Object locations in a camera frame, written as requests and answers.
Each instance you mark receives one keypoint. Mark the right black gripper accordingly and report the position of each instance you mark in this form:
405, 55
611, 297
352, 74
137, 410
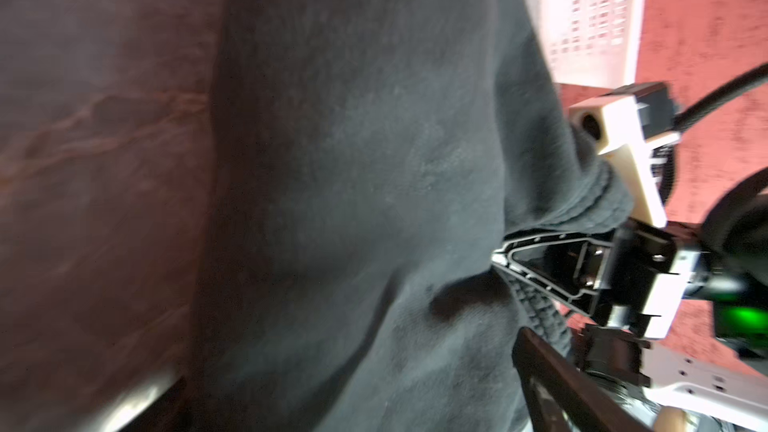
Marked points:
633, 280

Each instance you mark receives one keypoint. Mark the black shorts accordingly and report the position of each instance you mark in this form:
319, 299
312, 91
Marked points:
371, 155

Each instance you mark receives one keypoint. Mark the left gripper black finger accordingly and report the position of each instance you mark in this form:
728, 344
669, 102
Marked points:
558, 396

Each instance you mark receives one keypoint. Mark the white plastic basket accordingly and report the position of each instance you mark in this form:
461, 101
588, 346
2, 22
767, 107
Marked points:
591, 43

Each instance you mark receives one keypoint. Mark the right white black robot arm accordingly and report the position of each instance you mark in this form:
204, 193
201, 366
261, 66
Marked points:
665, 389

